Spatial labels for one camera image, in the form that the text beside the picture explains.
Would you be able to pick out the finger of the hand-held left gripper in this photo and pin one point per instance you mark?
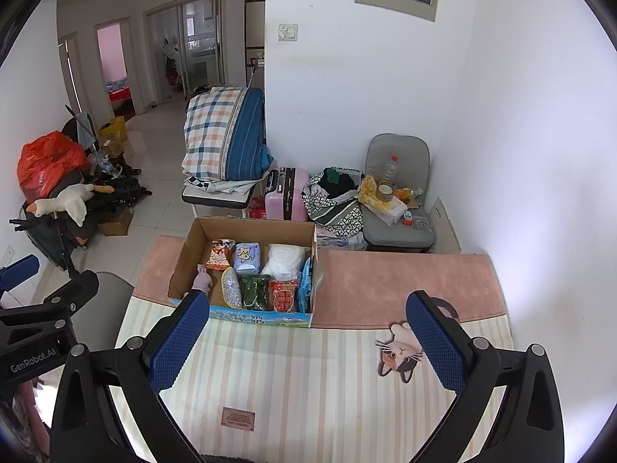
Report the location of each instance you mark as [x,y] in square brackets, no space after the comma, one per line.
[79,289]
[19,270]

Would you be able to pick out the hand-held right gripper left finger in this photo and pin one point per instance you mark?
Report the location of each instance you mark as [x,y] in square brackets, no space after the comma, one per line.
[178,342]

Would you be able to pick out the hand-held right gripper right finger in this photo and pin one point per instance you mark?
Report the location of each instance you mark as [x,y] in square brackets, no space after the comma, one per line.
[436,342]

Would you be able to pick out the yellow silver snack packet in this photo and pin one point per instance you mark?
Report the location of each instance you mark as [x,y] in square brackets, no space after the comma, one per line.
[232,289]

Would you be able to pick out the green snack packet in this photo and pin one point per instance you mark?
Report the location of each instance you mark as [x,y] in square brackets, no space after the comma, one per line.
[255,292]

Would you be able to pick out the orange panda snack packet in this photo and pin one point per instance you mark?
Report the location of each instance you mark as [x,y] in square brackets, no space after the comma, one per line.
[219,254]

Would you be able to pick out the blue tissue pack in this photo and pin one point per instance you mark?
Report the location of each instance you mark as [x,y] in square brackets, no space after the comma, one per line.
[247,258]

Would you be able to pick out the red snack packet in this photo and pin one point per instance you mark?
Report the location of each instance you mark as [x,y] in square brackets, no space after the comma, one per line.
[283,296]

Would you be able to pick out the white plastic bag pack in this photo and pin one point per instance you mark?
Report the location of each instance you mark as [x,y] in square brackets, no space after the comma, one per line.
[284,260]

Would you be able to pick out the blue snack packet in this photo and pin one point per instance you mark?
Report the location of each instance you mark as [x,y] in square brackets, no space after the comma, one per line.
[306,289]

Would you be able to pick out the person's left forearm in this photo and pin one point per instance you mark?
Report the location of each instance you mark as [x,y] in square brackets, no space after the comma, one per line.
[21,415]

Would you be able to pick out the black stroller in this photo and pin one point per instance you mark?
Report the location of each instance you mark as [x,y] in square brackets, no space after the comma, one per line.
[62,236]

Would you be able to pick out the brown cardboard box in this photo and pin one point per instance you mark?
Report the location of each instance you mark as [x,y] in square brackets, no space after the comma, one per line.
[115,224]

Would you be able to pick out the white goose plush toy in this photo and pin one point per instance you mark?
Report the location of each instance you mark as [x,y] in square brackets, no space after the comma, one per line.
[62,202]

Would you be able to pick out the small brown label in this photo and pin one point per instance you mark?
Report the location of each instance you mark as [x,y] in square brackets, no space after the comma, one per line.
[237,416]

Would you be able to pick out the orange plastic bag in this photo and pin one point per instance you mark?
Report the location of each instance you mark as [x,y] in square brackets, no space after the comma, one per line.
[46,161]

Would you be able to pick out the white board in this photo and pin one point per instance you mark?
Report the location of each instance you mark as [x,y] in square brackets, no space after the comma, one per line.
[446,229]

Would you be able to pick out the glass ashtray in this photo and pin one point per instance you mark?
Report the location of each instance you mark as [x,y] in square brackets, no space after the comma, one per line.
[420,223]

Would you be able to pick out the dark fleece garment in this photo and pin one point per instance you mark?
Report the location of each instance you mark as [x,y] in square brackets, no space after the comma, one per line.
[217,459]

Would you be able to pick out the white packet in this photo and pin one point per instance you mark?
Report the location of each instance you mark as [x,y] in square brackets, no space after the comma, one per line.
[393,210]

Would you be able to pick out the small red box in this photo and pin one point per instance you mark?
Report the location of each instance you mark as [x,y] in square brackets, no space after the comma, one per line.
[258,212]

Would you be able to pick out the tape roll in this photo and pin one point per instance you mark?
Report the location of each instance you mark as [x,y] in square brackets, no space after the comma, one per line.
[384,190]

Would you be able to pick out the yellow plastic bag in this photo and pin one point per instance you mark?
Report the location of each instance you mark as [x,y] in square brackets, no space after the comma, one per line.
[370,194]

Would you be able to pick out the yellow box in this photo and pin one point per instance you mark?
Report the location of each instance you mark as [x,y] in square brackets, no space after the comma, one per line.
[113,130]

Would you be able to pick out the black white patterned bag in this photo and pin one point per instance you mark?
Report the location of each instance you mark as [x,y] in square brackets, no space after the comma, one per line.
[332,210]

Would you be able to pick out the clear plastic bottle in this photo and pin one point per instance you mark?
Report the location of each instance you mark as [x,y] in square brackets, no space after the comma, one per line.
[391,171]

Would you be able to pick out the pink suitcase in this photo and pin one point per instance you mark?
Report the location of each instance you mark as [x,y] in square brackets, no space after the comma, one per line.
[289,193]

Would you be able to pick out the grey padded chair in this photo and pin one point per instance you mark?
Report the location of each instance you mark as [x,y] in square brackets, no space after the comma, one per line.
[400,147]

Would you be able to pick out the plaid bedding bundle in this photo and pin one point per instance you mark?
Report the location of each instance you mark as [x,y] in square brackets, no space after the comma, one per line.
[226,130]

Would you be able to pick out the white wall socket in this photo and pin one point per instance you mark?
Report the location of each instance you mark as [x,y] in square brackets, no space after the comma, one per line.
[8,254]

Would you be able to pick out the white wall switch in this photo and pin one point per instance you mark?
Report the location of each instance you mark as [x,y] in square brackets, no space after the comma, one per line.
[288,31]

